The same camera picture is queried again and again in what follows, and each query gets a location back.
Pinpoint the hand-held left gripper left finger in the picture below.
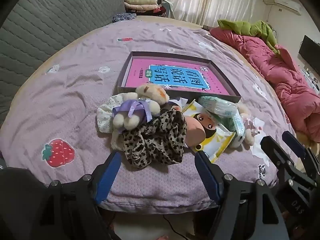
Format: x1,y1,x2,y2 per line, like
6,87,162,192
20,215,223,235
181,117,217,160
37,151,123,240

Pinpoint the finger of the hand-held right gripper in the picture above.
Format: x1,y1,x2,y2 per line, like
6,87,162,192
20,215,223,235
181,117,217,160
260,135,318,190
282,131,320,170

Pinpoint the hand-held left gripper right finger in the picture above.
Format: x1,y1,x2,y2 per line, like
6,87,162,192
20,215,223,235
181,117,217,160
194,151,288,240

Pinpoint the teddy bear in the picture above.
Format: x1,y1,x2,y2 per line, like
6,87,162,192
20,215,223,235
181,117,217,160
112,84,170,130
235,104,265,145

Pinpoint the white green tissue pack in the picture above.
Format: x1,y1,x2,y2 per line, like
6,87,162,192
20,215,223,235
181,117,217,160
225,112,247,148

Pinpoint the yellow wet wipe pack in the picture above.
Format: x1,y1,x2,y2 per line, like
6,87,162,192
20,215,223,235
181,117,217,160
181,100,235,164

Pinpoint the leopard print scrunchie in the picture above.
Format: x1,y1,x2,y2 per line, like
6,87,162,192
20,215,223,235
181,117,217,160
122,110,187,169

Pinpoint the mint patterned tissue pack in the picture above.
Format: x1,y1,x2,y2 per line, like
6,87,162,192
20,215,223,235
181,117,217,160
199,95,238,118

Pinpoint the grey cardboard box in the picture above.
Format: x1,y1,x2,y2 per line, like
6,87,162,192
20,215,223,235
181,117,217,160
117,51,242,103

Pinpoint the peach foam sponge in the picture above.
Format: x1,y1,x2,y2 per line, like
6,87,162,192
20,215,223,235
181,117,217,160
185,120,207,148

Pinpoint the pink quilt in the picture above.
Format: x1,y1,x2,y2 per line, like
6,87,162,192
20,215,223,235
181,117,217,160
209,27,320,143

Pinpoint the black television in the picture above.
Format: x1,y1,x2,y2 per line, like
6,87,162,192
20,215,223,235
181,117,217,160
299,35,320,68

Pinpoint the purple printed bed sheet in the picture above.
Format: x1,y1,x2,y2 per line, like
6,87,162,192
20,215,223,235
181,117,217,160
0,15,300,208

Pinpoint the pink and blue book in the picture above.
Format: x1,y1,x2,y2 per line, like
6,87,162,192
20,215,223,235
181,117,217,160
125,59,234,96

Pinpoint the green blanket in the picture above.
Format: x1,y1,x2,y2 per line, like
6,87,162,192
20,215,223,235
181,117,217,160
217,19,280,54

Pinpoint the white air conditioner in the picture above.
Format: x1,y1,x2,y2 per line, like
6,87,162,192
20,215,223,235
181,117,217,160
274,0,302,14

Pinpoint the grey quilted headboard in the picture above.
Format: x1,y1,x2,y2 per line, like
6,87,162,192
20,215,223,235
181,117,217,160
0,0,125,120

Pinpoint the striped cream curtain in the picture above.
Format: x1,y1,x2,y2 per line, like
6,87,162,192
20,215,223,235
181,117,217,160
160,0,262,27

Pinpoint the blue knitted cloth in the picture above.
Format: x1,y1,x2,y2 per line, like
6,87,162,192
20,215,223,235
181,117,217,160
112,12,137,23

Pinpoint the pink folded garment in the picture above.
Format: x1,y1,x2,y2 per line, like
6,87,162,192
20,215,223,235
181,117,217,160
125,2,162,12

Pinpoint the black cable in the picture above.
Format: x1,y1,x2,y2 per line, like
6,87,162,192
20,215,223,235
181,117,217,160
162,215,181,240

